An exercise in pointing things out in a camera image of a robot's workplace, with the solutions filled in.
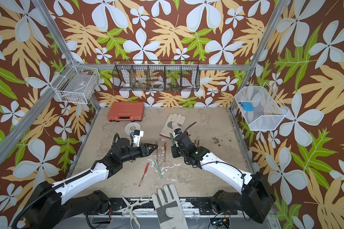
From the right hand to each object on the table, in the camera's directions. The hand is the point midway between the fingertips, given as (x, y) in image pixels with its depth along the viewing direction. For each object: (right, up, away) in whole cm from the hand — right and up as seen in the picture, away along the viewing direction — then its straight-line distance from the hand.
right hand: (172, 146), depth 82 cm
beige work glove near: (-2, -31, -8) cm, 32 cm away
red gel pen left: (-16, -17, +5) cm, 24 cm away
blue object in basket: (+47, +24, +5) cm, 53 cm away
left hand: (-9, +2, -6) cm, 11 cm away
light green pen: (-9, -15, +6) cm, 19 cm away
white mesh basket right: (+53, +22, +3) cm, 58 cm away
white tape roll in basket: (-10, +41, +17) cm, 45 cm away
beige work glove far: (+2, +15, +29) cm, 33 cm away
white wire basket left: (-58, +37, +4) cm, 69 cm away
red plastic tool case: (-33, +23, +31) cm, 51 cm away
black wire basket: (-11, +47, +16) cm, 50 cm away
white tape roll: (-31, +10, +26) cm, 42 cm away
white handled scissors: (-19, -35, -11) cm, 42 cm away
